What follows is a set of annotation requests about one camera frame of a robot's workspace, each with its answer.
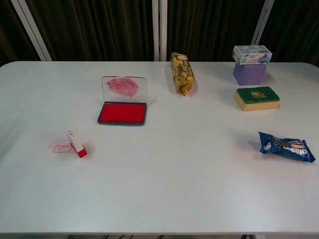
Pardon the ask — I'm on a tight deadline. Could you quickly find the small pink object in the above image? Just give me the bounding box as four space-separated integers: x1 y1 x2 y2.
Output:
66 129 88 158

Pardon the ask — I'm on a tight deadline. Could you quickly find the red ink pad case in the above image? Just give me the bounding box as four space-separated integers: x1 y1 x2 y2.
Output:
97 76 148 126

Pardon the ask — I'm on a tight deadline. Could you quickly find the gold foil snack package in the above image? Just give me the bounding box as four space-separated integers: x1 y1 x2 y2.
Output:
170 52 195 97

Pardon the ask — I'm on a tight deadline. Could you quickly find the green yellow sponge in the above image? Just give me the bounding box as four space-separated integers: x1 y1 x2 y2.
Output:
234 86 280 113

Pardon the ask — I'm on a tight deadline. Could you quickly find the purple block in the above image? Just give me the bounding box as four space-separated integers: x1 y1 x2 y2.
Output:
232 62 269 86

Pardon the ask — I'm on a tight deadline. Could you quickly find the dark pleated curtain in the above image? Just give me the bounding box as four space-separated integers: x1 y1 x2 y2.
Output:
0 0 319 68

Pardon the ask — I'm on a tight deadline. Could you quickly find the white blue soap box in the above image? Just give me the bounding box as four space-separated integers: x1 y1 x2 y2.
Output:
232 45 273 65

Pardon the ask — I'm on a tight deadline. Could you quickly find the blue cookie packet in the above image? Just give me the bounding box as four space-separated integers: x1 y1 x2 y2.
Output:
258 130 316 163

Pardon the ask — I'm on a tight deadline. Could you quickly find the white upright frame post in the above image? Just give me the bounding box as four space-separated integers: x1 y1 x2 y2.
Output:
152 0 168 62

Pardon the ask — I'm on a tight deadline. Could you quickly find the white slanted frame post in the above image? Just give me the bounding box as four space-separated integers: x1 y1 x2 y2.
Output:
10 0 52 62
250 0 275 47

